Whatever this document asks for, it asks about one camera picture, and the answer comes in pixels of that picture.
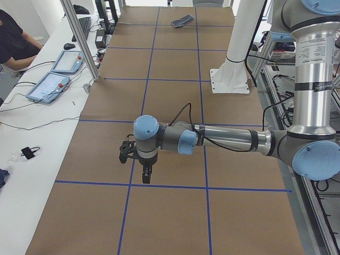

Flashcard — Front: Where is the black power brick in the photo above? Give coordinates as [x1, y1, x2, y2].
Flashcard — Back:
[95, 29, 107, 49]

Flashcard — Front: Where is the lower teach pendant tablet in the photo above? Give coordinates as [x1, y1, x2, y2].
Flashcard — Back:
[25, 72, 71, 104]

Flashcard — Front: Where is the black keyboard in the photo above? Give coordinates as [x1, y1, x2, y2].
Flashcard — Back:
[78, 16, 91, 40]

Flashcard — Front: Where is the aluminium frame post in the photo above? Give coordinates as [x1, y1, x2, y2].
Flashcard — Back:
[60, 0, 99, 81]

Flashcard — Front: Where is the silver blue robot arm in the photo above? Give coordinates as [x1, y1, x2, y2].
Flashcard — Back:
[131, 1, 339, 183]

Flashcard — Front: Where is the teach pendant tablet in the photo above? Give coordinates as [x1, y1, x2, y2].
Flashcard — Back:
[51, 50, 83, 74]
[25, 72, 71, 104]

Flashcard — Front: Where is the person in black shirt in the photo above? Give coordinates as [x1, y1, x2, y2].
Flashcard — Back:
[1, 10, 43, 71]

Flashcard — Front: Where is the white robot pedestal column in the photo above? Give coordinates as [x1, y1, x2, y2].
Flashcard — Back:
[210, 0, 267, 94]

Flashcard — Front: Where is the small black adapter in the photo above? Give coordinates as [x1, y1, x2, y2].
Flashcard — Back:
[21, 147, 41, 160]

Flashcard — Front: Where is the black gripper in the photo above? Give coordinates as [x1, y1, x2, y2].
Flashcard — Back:
[137, 151, 158, 184]

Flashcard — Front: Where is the black computer mouse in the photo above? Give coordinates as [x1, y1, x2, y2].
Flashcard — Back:
[63, 43, 75, 50]

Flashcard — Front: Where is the grey blue towel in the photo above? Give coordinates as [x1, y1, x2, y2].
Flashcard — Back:
[171, 14, 195, 28]

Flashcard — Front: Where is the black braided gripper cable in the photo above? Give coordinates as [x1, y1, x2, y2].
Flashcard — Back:
[168, 103, 295, 152]

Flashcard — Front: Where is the upper teach pendant tablet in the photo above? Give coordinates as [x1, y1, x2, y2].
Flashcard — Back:
[51, 50, 83, 74]

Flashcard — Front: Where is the black monitor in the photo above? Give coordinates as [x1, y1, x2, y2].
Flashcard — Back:
[95, 0, 118, 35]

